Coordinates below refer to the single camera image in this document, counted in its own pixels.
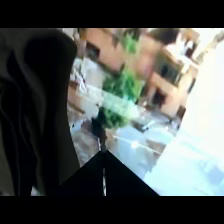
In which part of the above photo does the brown garment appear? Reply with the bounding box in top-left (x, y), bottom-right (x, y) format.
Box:
top-left (0, 28), bottom-right (82, 197)

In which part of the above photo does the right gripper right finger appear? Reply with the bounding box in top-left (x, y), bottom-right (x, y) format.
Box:
top-left (104, 150), bottom-right (160, 197)

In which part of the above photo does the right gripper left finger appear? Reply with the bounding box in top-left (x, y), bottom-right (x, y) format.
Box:
top-left (59, 150), bottom-right (106, 197)

